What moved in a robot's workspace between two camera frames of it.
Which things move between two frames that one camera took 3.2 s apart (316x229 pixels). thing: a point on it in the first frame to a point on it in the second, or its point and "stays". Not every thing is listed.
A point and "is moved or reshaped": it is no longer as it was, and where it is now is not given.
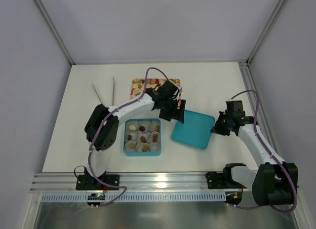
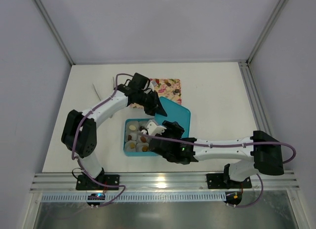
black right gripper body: x=219 y=127 to x=168 y=131
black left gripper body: x=174 y=113 to x=151 y=103
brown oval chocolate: x=142 y=139 stays
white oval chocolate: x=132 y=127 stays
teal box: x=142 y=137 stays
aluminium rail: x=128 y=180 stays
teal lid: x=195 y=131 is moved or reshaped
